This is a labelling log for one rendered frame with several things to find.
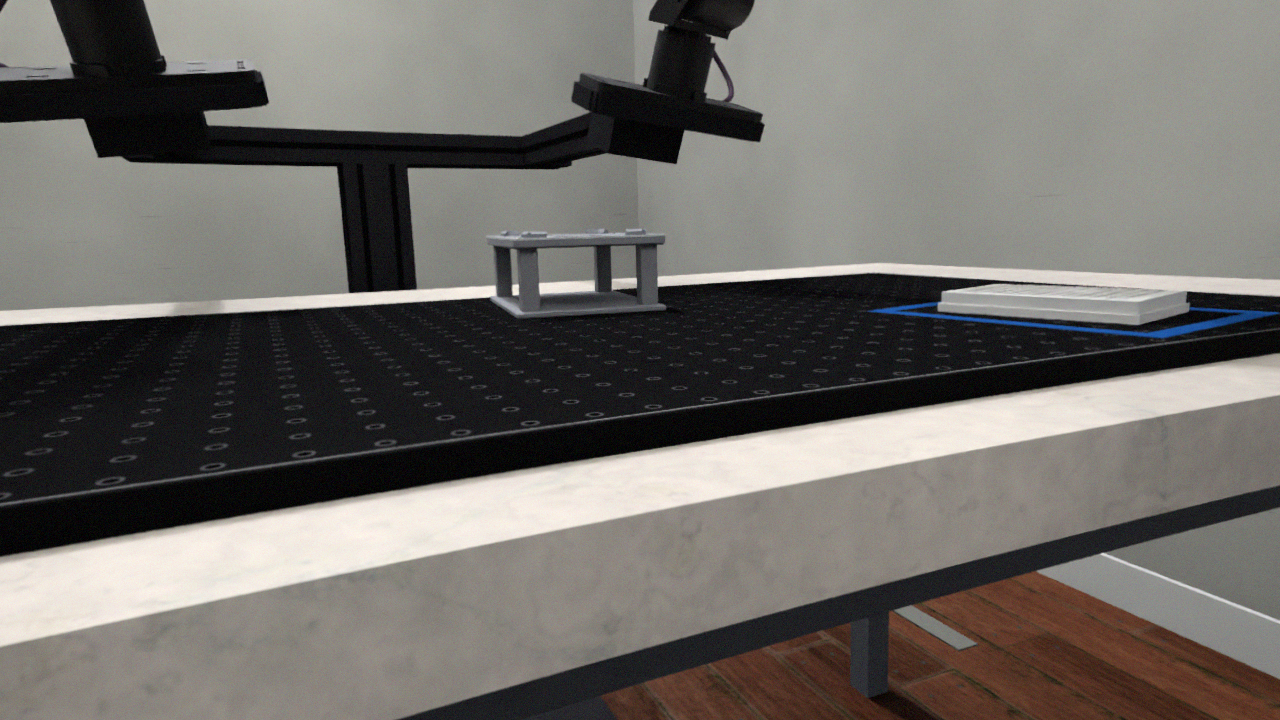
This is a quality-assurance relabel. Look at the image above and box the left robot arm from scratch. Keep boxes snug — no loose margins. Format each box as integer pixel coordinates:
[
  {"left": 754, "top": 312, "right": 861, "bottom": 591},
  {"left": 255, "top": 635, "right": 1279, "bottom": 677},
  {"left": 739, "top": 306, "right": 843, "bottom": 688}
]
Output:
[{"left": 579, "top": 0, "right": 763, "bottom": 123}]

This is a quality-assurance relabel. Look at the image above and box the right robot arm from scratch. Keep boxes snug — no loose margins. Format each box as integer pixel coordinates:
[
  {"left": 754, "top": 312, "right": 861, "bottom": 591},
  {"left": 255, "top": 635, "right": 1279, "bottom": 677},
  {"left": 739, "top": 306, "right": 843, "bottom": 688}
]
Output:
[{"left": 0, "top": 0, "right": 257, "bottom": 95}]

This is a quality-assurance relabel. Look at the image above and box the blue tape outline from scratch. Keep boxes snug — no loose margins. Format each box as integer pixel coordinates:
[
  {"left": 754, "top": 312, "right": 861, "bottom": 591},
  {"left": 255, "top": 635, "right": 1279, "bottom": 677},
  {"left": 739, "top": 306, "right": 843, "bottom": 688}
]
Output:
[{"left": 870, "top": 302, "right": 1279, "bottom": 338}]

